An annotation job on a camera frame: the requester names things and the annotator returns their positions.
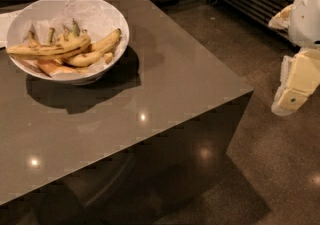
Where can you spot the white ceramic bowl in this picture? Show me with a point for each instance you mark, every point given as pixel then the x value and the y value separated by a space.
pixel 100 15

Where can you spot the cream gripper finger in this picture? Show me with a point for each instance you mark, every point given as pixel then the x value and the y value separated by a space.
pixel 299 78

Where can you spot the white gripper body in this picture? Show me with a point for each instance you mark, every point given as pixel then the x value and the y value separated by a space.
pixel 306 15

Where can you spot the long spotted yellow banana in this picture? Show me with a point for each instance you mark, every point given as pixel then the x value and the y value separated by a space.
pixel 65 49

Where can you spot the lower yellow banana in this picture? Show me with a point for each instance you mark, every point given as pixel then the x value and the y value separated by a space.
pixel 83 60

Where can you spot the right yellow banana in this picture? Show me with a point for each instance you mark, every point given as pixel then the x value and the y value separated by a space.
pixel 109 41

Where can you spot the white napkin on table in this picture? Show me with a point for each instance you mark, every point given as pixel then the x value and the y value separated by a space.
pixel 5 22

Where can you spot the orange peeled banana piece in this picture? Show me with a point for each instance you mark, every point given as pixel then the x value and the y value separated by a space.
pixel 51 67

